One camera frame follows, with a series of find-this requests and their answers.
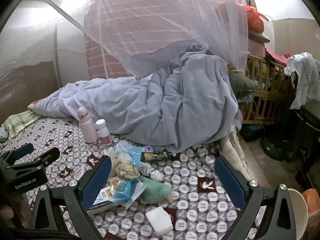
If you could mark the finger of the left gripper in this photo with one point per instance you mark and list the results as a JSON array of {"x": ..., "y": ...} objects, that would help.
[
  {"x": 12, "y": 156},
  {"x": 47, "y": 157}
]

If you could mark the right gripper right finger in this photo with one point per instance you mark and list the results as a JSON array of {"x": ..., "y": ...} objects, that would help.
[{"x": 244, "y": 196}]

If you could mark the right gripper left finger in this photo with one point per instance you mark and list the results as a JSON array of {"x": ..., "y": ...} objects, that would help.
[{"x": 82, "y": 194}]

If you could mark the green white carton box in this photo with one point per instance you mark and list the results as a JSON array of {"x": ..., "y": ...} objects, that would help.
[{"x": 104, "y": 201}]

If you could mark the blue white snack wrapper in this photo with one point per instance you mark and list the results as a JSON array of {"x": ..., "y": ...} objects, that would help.
[{"x": 125, "y": 191}]

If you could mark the white blue plastic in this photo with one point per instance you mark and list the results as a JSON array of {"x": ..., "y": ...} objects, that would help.
[{"x": 133, "y": 154}]

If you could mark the green plush slipper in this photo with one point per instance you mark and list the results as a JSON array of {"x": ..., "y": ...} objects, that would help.
[{"x": 155, "y": 191}]

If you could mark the white tissue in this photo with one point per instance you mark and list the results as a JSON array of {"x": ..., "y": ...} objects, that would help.
[{"x": 160, "y": 220}]

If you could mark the dark green snack packet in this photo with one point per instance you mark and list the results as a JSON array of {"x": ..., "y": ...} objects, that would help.
[{"x": 147, "y": 157}]

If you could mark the white trash bucket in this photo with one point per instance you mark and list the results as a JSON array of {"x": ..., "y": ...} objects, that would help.
[{"x": 300, "y": 211}]

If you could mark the person's left hand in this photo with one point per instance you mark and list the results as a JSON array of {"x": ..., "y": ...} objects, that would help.
[{"x": 16, "y": 206}]

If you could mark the green plaid cloth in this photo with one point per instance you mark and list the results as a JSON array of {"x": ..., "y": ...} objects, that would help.
[{"x": 14, "y": 124}]

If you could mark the cream quilted mattress pad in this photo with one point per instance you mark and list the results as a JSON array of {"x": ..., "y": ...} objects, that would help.
[{"x": 231, "y": 149}]

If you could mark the patterned fleece blanket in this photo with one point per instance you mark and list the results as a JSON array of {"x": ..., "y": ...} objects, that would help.
[{"x": 189, "y": 190}]

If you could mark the pink thermos bottle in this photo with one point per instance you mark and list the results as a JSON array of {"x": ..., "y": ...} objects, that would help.
[{"x": 87, "y": 126}]

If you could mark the white pink-label bottle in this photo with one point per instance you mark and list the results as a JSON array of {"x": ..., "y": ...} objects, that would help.
[{"x": 103, "y": 132}]

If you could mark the orange plastic stool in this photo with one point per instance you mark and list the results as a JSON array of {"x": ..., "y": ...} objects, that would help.
[{"x": 311, "y": 197}]

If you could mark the wooden baby crib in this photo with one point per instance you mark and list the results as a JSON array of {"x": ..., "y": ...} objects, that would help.
[{"x": 262, "y": 106}]

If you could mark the grey green pillow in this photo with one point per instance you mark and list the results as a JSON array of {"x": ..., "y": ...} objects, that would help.
[{"x": 241, "y": 85}]

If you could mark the lavender blue duvet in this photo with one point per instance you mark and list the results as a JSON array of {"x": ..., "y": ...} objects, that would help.
[{"x": 185, "y": 103}]

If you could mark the white plastic bag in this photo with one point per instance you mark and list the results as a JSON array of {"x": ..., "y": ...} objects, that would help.
[{"x": 306, "y": 70}]

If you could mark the pink storage box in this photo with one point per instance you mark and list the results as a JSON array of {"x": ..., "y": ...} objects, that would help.
[{"x": 256, "y": 43}]

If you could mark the pink mosquito net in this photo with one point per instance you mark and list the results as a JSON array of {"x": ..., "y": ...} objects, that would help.
[{"x": 143, "y": 35}]

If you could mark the red plastic bag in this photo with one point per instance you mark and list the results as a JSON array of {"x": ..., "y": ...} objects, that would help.
[{"x": 255, "y": 19}]

